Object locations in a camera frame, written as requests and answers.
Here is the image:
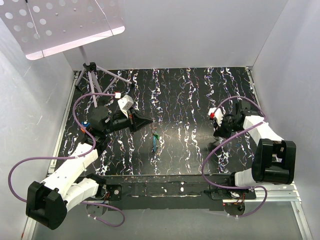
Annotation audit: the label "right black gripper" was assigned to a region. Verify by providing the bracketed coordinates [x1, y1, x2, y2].
[213, 114, 243, 140]

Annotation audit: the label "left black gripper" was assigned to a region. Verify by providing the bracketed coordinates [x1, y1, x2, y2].
[103, 106, 153, 135]

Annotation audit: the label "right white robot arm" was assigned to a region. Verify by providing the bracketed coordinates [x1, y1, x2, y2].
[208, 100, 297, 199]

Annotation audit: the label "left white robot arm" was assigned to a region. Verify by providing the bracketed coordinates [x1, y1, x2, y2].
[26, 106, 153, 230]

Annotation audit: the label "colourful toy blocks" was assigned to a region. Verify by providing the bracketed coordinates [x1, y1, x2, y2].
[80, 121, 90, 133]

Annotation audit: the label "perforated music stand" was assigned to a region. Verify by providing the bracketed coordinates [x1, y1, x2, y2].
[0, 0, 125, 93]

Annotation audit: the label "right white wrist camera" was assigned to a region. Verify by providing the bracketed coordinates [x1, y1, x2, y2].
[208, 107, 224, 130]

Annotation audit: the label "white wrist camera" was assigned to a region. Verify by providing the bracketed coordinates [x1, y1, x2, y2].
[208, 107, 224, 130]
[114, 94, 134, 119]

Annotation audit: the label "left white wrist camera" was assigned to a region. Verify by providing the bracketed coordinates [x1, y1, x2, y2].
[114, 94, 134, 119]

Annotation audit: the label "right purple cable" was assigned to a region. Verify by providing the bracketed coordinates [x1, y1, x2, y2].
[201, 96, 268, 218]

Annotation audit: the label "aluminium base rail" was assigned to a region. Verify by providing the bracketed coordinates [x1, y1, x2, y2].
[21, 71, 313, 240]

